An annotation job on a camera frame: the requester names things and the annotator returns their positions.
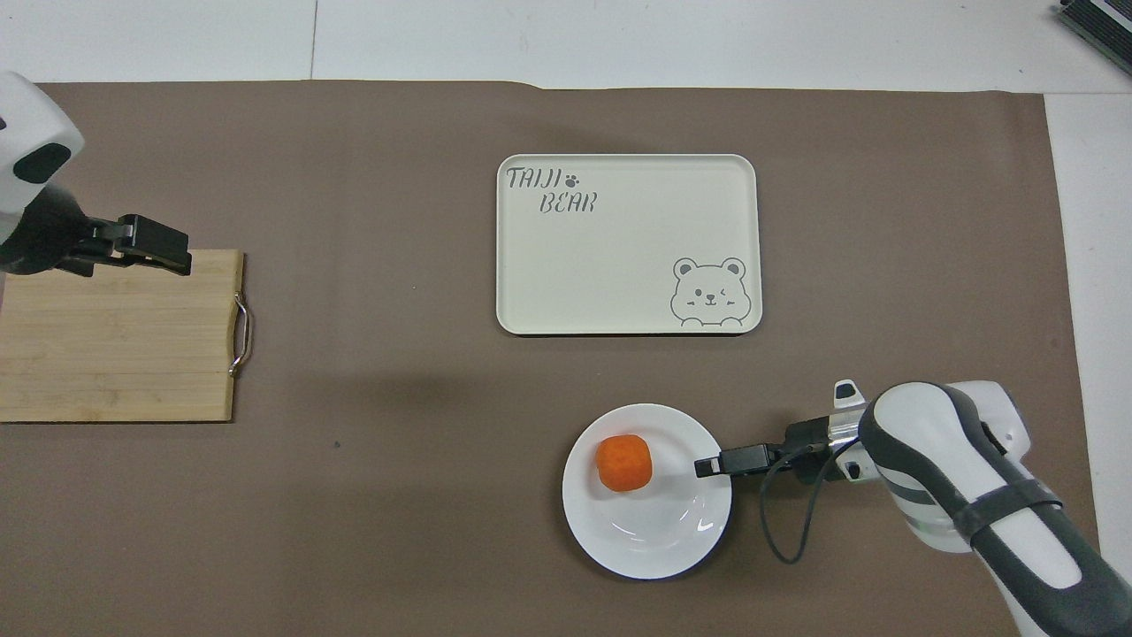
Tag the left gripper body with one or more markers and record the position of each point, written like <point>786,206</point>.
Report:
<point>44,234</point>

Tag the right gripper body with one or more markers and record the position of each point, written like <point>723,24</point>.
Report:
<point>806,447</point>

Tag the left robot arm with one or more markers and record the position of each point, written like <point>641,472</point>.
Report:
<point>26,124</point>

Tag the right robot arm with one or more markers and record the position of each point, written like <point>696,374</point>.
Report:
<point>937,442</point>

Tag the white round plate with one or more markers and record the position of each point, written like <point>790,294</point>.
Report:
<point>646,531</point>

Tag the orange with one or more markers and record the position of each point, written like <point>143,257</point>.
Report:
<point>624,463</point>

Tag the cream rectangular tray, bear print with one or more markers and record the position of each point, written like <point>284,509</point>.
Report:
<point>619,265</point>

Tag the black stand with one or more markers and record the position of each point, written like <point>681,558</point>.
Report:
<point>1101,19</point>

